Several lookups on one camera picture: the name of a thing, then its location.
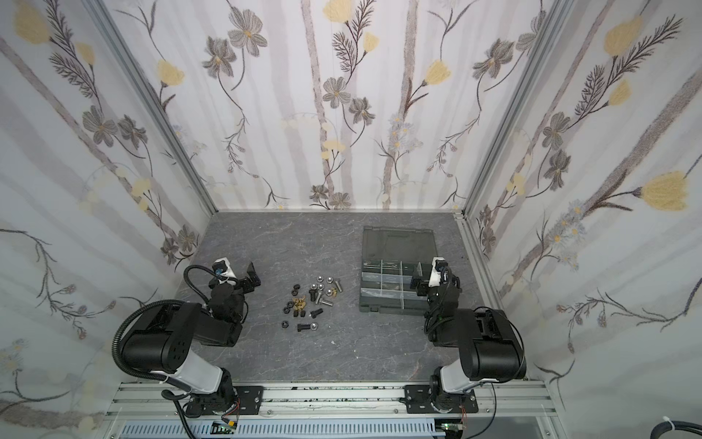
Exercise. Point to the green plastic organizer box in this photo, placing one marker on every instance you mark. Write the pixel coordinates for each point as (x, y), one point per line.
(395, 262)

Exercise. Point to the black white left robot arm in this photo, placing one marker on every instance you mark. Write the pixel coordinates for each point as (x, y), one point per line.
(155, 343)

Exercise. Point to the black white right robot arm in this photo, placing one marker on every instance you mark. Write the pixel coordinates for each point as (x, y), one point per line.
(489, 350)

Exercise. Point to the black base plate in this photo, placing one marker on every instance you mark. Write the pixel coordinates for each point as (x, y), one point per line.
(427, 399)
(243, 400)

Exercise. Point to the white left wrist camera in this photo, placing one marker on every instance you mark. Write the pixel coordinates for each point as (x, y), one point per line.
(223, 271)

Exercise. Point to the brass wing nuts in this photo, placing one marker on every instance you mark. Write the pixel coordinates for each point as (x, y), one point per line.
(299, 303)

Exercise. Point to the black cable corner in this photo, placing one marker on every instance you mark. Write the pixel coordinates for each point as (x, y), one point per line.
(668, 426)

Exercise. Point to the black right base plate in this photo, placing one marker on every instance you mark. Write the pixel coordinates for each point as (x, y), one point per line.
(427, 399)

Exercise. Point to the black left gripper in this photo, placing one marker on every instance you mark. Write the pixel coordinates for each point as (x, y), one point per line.
(245, 285)

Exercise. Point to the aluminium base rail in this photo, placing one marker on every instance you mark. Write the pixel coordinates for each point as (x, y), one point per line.
(514, 410)

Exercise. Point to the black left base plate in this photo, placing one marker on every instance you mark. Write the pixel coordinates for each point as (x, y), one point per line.
(243, 400)

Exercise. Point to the white slotted cable duct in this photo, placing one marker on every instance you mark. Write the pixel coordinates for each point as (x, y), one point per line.
(325, 428)

